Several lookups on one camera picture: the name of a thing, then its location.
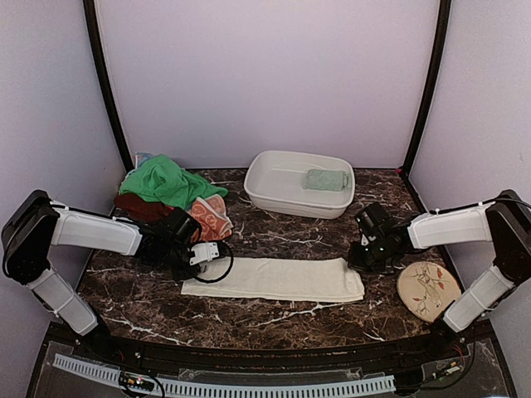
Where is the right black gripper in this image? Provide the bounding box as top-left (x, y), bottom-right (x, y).
top-left (348, 237), bottom-right (390, 274)

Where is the mint green panda towel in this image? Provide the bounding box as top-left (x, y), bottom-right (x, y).
top-left (302, 169), bottom-right (349, 192)

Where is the cream white towel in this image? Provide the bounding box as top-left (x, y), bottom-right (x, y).
top-left (181, 258), bottom-right (365, 303)

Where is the white plastic basin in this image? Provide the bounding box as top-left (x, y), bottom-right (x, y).
top-left (244, 150), bottom-right (355, 219)

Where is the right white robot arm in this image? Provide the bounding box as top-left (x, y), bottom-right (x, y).
top-left (348, 190), bottom-right (530, 360)

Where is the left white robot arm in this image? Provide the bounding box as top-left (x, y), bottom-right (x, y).
top-left (1, 190), bottom-right (219, 362)

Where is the dark red towel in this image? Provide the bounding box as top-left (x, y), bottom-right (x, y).
top-left (114, 193), bottom-right (174, 224)

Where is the orange patterned towel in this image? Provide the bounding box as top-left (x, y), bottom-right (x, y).
top-left (188, 194), bottom-right (233, 243)

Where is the round floral coaster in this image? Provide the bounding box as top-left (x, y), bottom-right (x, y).
top-left (397, 261), bottom-right (461, 323)

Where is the bright green towel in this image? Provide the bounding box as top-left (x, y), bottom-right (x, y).
top-left (119, 154), bottom-right (228, 209)

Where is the light blue cloth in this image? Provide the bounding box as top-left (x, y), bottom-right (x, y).
top-left (134, 152), bottom-right (153, 169)

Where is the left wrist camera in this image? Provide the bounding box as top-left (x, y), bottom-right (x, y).
top-left (189, 242), bottom-right (220, 265)

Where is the black front rail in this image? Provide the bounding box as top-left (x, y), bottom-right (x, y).
top-left (41, 321), bottom-right (494, 374)

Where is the white slotted cable duct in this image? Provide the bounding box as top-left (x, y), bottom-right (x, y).
top-left (51, 354), bottom-right (396, 397)

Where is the right black frame post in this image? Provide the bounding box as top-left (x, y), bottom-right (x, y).
top-left (401, 0), bottom-right (452, 179)

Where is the black frame post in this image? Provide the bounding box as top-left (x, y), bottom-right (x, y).
top-left (401, 0), bottom-right (452, 179)
top-left (82, 0), bottom-right (134, 172)

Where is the left black frame post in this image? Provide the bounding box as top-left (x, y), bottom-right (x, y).
top-left (82, 0), bottom-right (134, 172)

